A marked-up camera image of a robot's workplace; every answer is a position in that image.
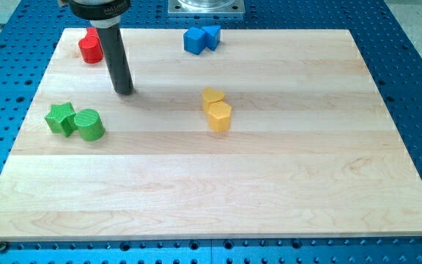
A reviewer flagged yellow hexagon block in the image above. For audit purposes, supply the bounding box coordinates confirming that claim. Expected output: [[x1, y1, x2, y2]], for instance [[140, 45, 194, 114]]
[[207, 101, 232, 133]]

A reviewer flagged wooden board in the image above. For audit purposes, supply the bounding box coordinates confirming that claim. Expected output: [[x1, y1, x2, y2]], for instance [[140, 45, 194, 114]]
[[0, 29, 422, 241]]

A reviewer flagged yellow heart block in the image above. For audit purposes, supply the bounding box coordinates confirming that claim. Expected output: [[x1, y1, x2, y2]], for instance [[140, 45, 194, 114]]
[[201, 87, 225, 114]]

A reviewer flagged blue cube block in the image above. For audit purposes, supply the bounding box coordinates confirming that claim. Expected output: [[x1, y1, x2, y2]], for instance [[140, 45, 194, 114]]
[[183, 27, 207, 55]]

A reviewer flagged blue triangle block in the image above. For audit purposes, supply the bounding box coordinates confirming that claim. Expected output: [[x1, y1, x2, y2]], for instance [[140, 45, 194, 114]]
[[201, 25, 221, 51]]

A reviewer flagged green cylinder block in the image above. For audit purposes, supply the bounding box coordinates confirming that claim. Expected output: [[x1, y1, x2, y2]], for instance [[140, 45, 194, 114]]
[[74, 109, 105, 142]]

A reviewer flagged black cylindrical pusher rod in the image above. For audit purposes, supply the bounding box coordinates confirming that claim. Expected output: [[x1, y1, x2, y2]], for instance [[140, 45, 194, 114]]
[[91, 19, 134, 95]]

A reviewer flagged red cylinder block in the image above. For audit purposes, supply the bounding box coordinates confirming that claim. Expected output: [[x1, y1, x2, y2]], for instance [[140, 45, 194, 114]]
[[78, 36, 103, 64]]

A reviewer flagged green star block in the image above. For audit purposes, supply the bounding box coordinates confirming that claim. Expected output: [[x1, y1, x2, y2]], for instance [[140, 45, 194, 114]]
[[45, 102, 77, 137]]

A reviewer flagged red block behind rod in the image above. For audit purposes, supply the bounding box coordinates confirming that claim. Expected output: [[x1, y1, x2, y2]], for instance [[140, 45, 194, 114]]
[[86, 27, 99, 39]]

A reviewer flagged blue perforated table plate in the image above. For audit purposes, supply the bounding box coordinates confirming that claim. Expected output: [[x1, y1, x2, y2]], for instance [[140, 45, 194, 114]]
[[0, 0, 422, 263]]

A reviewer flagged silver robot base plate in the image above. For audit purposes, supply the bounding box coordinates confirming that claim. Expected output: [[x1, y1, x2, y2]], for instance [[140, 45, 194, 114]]
[[167, 0, 245, 15]]

